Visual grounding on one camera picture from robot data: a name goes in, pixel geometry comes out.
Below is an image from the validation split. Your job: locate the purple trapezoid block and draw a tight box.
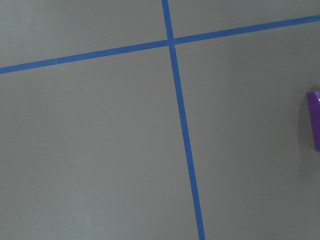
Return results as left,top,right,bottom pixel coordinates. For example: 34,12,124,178
306,91,320,152

